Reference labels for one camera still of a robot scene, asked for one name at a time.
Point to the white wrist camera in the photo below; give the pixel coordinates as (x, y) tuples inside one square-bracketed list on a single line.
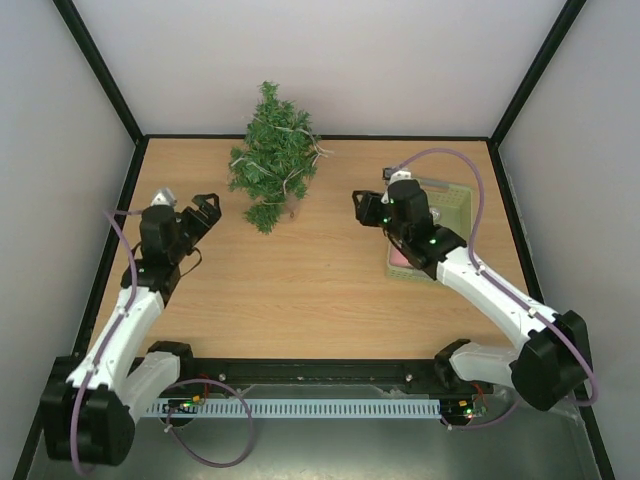
[(164, 196), (391, 175)]

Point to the green perforated plastic basket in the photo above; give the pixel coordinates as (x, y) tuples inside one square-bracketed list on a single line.
[(456, 204)]

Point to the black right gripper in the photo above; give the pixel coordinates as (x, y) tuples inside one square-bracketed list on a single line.
[(371, 209)]

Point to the light blue slotted cable duct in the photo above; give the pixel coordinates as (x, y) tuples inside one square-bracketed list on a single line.
[(314, 409)]

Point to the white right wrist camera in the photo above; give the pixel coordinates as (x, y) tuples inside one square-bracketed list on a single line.
[(391, 175)]

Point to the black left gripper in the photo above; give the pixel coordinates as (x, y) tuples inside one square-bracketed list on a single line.
[(214, 215)]

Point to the small green christmas tree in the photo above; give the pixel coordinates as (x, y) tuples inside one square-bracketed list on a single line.
[(275, 155)]

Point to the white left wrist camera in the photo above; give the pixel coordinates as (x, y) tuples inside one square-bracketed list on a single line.
[(164, 196)]

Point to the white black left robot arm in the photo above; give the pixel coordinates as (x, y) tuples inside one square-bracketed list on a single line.
[(90, 414)]

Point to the black front mounting rail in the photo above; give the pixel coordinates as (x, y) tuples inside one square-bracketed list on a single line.
[(413, 373)]

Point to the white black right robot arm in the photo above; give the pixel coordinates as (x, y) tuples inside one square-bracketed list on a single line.
[(549, 355)]

